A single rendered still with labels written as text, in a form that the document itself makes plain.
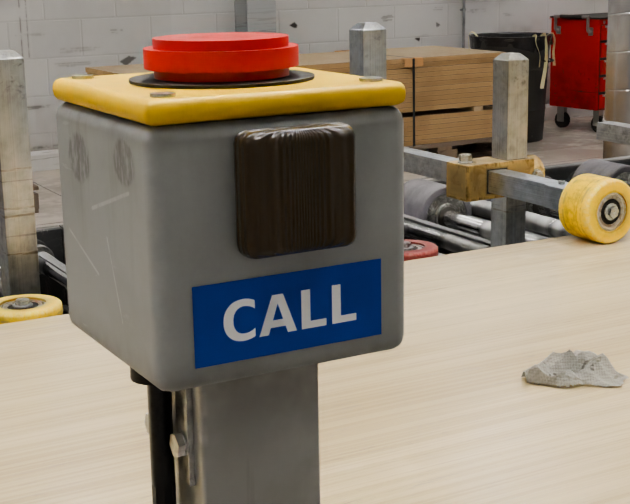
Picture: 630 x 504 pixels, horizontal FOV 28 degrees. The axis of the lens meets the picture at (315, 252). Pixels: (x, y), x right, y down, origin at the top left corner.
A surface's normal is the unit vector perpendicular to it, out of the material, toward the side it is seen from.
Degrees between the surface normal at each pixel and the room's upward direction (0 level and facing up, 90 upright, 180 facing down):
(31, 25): 90
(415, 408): 0
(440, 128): 90
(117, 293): 90
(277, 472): 90
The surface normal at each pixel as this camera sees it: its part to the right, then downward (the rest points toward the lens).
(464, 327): -0.02, -0.97
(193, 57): -0.27, 0.22
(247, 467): 0.49, 0.19
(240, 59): 0.29, 0.22
